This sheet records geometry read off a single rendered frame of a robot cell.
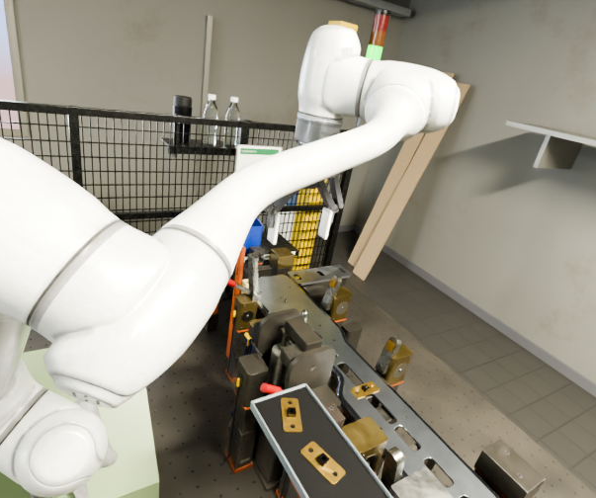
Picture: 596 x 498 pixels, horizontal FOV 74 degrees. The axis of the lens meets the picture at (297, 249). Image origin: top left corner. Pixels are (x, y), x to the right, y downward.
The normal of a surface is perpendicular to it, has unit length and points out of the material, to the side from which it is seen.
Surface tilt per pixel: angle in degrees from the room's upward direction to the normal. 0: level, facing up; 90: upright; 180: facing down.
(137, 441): 44
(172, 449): 0
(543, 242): 90
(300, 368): 90
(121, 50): 90
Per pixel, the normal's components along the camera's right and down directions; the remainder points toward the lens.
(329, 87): -0.26, 0.40
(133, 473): 0.47, -0.33
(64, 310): 0.00, 0.19
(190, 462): 0.17, -0.89
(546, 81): -0.86, 0.08
